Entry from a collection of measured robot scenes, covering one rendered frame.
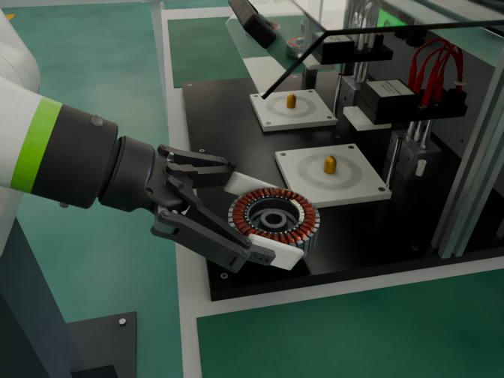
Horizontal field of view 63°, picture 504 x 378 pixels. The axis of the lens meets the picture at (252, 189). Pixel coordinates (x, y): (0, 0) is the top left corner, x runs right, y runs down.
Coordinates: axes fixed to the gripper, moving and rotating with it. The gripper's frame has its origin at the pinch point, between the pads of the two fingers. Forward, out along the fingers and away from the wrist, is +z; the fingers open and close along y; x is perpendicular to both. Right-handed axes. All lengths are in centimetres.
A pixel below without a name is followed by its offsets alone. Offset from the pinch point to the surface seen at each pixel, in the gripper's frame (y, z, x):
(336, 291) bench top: 5.7, 10.5, -3.3
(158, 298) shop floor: -58, 20, -84
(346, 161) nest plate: -17.7, 17.2, 4.4
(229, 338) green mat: 10.0, -2.0, -10.4
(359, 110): -17.0, 12.7, 13.2
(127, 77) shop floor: -260, 1, -95
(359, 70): -39.6, 22.6, 15.4
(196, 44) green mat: -93, 2, -8
